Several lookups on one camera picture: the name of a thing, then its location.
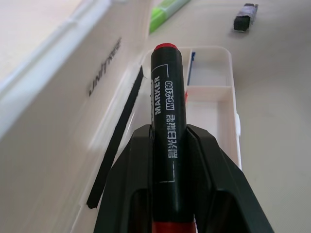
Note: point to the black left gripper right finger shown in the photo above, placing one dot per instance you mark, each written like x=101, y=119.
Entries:
x=218, y=179

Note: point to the white plastic pencil case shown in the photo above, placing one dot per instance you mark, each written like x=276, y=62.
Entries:
x=60, y=102

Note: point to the blue marker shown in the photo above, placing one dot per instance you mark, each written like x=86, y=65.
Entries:
x=191, y=68

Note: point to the black whiteboard eraser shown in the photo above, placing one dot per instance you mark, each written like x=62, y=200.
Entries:
x=245, y=18

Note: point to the green highlighter pen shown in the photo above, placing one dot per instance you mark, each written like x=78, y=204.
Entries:
x=165, y=12

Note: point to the black marker with red ends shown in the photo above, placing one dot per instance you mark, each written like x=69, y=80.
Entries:
x=165, y=116

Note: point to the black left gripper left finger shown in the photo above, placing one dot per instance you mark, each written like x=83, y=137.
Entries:
x=121, y=174

